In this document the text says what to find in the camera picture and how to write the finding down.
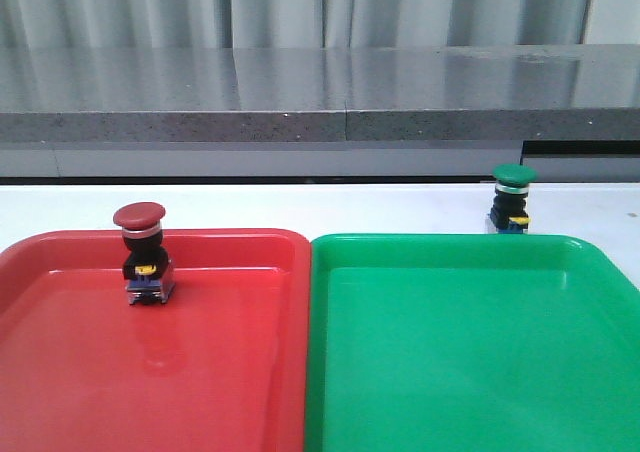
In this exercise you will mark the red mushroom push button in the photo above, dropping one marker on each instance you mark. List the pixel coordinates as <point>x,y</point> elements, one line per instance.
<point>148,269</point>

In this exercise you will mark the white curtain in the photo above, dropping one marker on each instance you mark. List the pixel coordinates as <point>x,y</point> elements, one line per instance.
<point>290,23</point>

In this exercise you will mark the green mushroom push button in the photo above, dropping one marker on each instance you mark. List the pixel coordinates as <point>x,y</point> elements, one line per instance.
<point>508,212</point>

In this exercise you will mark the red plastic tray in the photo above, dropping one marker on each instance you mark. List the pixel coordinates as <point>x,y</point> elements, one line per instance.
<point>220,367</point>

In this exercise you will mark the grey stone counter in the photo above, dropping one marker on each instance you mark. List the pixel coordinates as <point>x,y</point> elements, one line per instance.
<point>127,114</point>

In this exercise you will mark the green plastic tray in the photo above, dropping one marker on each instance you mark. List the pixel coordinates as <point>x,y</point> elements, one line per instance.
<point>470,343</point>

